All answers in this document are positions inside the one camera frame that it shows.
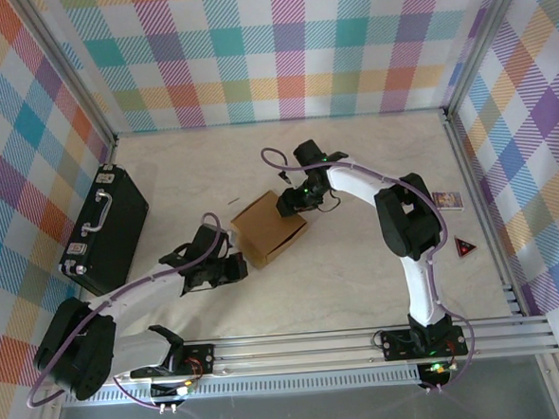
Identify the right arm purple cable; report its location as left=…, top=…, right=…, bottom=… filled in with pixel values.
left=260, top=135, right=479, bottom=404

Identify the small purple printed card box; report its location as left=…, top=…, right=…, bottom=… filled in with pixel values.
left=430, top=189, right=464, bottom=213

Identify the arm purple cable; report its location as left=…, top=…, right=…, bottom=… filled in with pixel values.
left=14, top=210, right=243, bottom=419
left=260, top=135, right=479, bottom=404

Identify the right aluminium frame post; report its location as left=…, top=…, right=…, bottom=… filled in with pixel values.
left=437, top=0, right=540, bottom=119

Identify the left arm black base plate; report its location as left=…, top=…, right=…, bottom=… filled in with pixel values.
left=128, top=340, right=219, bottom=384

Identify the aluminium frame post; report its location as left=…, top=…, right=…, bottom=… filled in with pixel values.
left=437, top=0, right=540, bottom=119
left=9, top=0, right=118, bottom=154

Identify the left aluminium frame post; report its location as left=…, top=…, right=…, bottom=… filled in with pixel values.
left=9, top=0, right=118, bottom=154

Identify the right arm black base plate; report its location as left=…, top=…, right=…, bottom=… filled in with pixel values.
left=379, top=323, right=470, bottom=362

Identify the slotted grey cable duct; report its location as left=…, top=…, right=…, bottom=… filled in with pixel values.
left=57, top=364, right=427, bottom=409

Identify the black power connector block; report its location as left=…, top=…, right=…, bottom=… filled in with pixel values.
left=149, top=379, right=199, bottom=417
left=415, top=359, right=461, bottom=395

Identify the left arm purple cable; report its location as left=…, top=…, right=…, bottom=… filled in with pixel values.
left=14, top=210, right=243, bottom=419

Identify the black briefcase with metal handle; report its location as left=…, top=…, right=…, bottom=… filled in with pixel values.
left=50, top=162, right=155, bottom=300

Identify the black red triangle sign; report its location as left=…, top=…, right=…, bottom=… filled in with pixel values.
left=453, top=234, right=478, bottom=260

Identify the aluminium frame rail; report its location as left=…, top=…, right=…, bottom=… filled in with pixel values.
left=35, top=314, right=559, bottom=392

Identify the brown cardboard folding box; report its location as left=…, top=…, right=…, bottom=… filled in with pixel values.
left=228, top=187, right=312, bottom=271

